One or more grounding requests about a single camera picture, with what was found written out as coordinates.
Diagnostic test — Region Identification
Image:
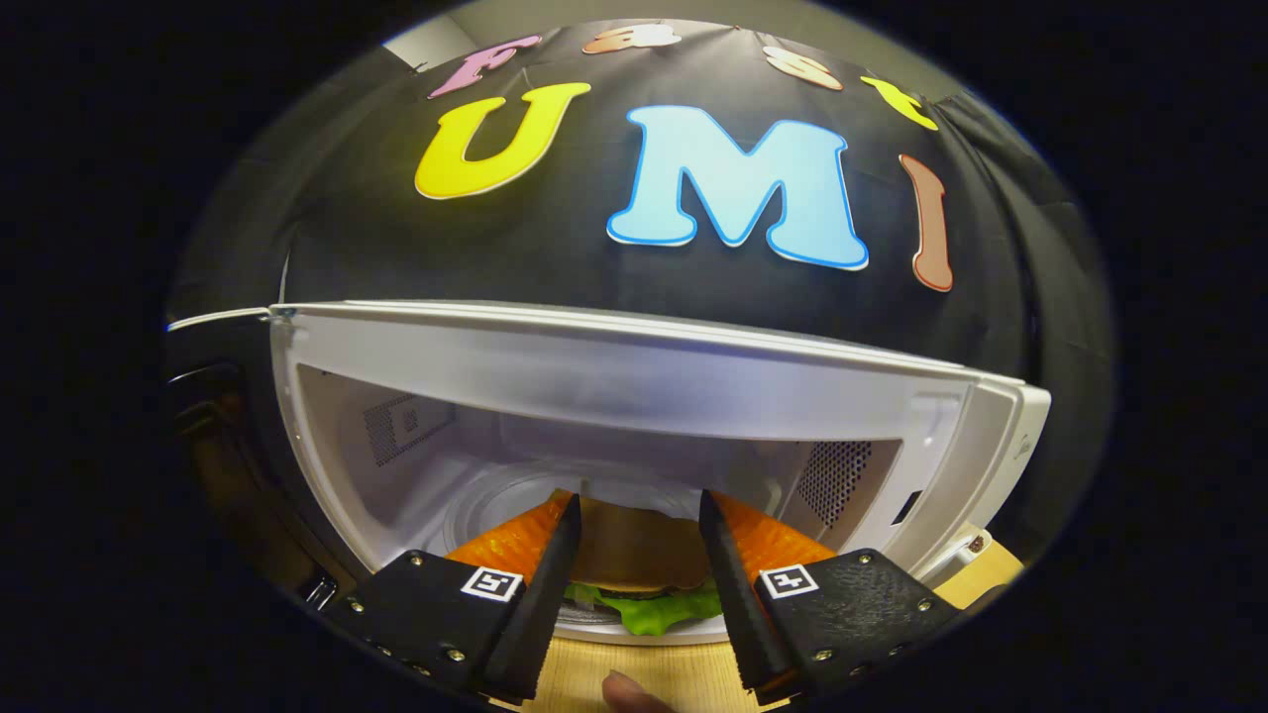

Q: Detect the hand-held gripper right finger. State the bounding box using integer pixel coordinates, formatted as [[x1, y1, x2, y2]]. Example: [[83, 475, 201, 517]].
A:
[[698, 488, 962, 706]]

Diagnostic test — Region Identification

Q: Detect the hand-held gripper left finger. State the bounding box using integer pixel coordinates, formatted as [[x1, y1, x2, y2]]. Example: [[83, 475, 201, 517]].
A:
[[327, 490, 583, 706]]

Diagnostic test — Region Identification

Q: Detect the brown bread lettuce sandwich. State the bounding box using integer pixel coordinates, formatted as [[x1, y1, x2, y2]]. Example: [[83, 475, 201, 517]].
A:
[[565, 495, 724, 637]]

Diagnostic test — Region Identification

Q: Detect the white microwave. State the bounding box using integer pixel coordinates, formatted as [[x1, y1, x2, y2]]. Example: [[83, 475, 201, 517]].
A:
[[163, 300, 1053, 650]]

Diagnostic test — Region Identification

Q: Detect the black backdrop cloth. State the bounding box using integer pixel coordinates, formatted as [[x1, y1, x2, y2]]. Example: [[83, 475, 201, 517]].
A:
[[168, 20, 1115, 565]]

